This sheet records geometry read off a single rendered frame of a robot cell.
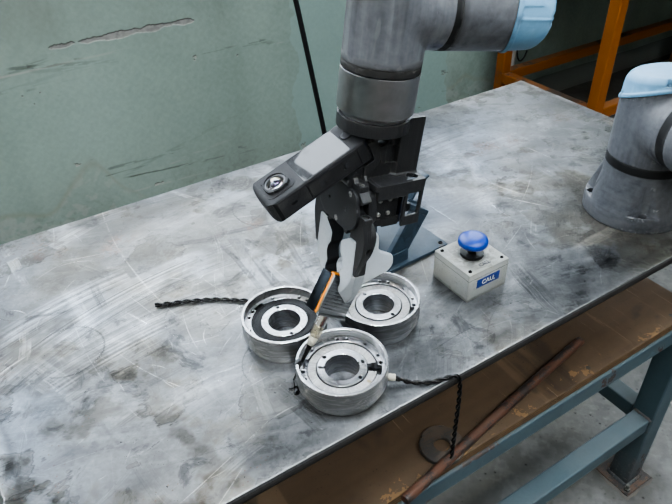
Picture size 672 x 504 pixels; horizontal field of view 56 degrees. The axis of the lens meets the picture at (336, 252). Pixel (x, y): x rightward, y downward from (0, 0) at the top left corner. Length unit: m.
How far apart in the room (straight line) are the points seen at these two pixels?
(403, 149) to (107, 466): 0.44
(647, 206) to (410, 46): 0.58
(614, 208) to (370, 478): 0.54
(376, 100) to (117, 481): 0.46
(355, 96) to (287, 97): 1.98
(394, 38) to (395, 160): 0.13
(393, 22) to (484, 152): 0.70
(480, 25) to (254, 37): 1.87
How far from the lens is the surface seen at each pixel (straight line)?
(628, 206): 1.04
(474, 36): 0.60
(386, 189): 0.62
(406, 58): 0.57
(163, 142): 2.40
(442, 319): 0.83
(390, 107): 0.58
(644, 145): 1.00
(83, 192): 2.40
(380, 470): 0.98
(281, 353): 0.76
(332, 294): 0.69
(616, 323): 1.28
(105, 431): 0.76
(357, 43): 0.57
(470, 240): 0.85
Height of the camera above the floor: 1.36
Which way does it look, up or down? 37 degrees down
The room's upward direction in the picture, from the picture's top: 2 degrees counter-clockwise
